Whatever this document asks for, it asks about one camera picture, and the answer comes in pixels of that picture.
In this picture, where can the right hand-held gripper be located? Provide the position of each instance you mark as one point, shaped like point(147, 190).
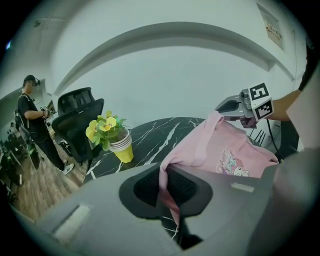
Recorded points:
point(260, 100)

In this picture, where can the yellow potted flower plant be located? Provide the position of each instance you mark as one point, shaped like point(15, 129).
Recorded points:
point(112, 135)

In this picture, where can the black office chair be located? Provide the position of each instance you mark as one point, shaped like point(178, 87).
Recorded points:
point(75, 120)

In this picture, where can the grey wall electrical panel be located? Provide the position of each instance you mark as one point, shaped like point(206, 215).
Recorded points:
point(272, 25)

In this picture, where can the white router black antennas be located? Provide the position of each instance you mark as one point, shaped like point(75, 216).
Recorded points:
point(258, 136)

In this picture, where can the pink sweatshirt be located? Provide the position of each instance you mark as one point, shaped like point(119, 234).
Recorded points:
point(220, 145)

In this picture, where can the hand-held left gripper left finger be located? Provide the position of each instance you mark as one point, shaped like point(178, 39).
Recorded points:
point(105, 212)

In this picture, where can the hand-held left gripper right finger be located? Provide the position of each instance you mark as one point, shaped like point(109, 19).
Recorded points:
point(225, 205)

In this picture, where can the person's black top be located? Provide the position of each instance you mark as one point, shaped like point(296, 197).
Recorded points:
point(308, 70)

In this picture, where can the black marble round table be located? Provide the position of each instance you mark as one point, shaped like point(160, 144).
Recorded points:
point(155, 135)

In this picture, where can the person's right forearm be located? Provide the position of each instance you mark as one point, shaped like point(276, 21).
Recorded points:
point(285, 105)

